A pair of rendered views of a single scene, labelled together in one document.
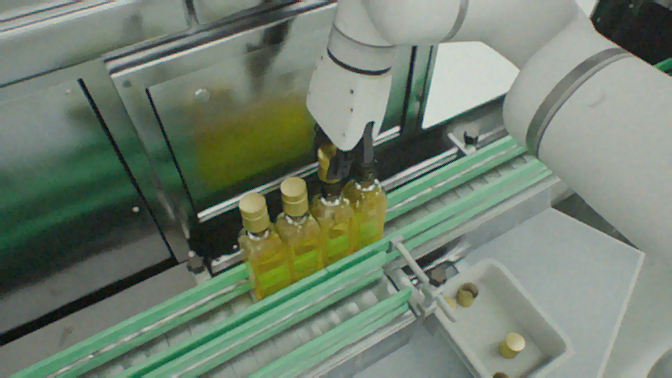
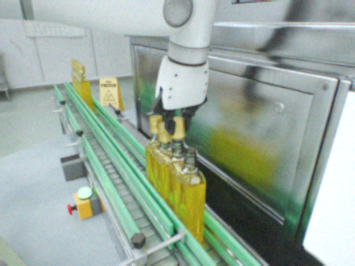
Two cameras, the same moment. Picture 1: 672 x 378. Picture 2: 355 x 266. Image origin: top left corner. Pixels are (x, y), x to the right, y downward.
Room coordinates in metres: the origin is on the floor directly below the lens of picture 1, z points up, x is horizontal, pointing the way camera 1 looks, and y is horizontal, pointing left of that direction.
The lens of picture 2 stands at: (0.41, -0.50, 1.39)
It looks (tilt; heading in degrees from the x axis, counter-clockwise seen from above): 24 degrees down; 89
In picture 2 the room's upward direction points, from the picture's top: straight up
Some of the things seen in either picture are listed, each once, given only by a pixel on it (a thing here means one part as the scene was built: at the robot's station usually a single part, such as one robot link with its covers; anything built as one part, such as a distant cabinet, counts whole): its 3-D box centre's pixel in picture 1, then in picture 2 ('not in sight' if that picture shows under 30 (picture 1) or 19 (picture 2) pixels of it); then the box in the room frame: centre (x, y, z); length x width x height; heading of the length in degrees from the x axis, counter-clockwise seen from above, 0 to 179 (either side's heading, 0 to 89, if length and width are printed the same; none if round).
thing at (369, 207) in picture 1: (362, 223); (189, 206); (0.44, -0.05, 0.99); 0.06 x 0.06 x 0.21; 29
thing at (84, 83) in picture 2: not in sight; (85, 88); (-0.15, 0.97, 1.02); 0.06 x 0.06 x 0.28; 30
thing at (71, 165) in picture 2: not in sight; (72, 167); (-0.06, 0.43, 0.79); 0.08 x 0.08 x 0.08; 30
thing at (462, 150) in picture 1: (458, 149); not in sight; (0.65, -0.25, 0.94); 0.07 x 0.04 x 0.13; 30
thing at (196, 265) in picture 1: (200, 271); not in sight; (0.38, 0.22, 0.94); 0.07 x 0.04 x 0.13; 30
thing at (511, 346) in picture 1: (511, 345); not in sight; (0.30, -0.33, 0.79); 0.04 x 0.04 x 0.04
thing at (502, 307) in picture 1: (492, 330); not in sight; (0.33, -0.29, 0.80); 0.22 x 0.17 x 0.09; 30
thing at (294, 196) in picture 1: (294, 196); (165, 131); (0.38, 0.05, 1.14); 0.04 x 0.04 x 0.04
